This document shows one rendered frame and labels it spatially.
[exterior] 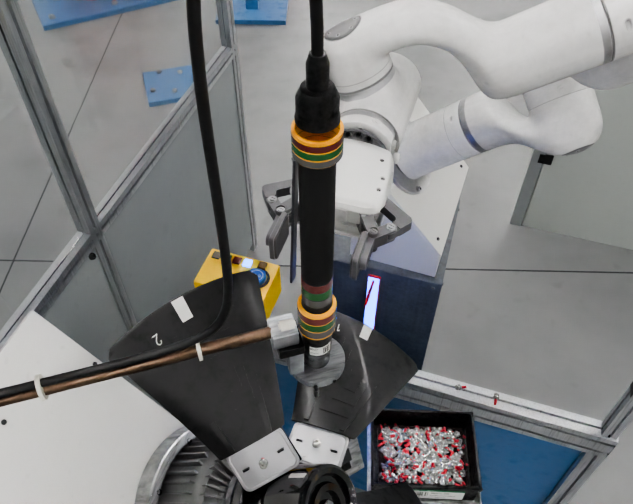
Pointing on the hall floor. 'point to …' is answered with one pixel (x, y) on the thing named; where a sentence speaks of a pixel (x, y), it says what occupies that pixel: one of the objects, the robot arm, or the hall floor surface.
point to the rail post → (574, 478)
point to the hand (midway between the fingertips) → (316, 251)
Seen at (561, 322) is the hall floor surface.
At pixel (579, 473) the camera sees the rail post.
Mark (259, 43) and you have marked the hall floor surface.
